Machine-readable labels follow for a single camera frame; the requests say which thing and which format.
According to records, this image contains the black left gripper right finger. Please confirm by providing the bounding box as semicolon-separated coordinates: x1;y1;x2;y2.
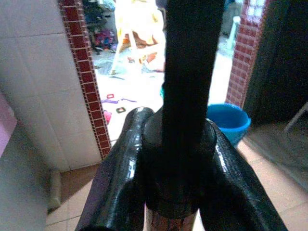
199;117;289;231

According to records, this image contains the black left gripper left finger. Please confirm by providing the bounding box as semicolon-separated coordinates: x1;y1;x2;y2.
75;106;155;231

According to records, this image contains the black broom handle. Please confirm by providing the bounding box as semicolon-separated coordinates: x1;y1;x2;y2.
141;0;226;231

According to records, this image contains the blue plastic bucket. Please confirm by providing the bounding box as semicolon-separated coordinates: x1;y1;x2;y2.
206;103;252;146

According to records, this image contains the red brick tile pillar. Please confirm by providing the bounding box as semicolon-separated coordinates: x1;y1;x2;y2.
225;0;270;109
58;0;112;159

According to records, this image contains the colourful toy pile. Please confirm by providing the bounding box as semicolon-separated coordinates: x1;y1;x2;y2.
92;28;117;52

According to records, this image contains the grey metal frame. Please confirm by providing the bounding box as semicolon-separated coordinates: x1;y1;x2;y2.
283;101;308;132

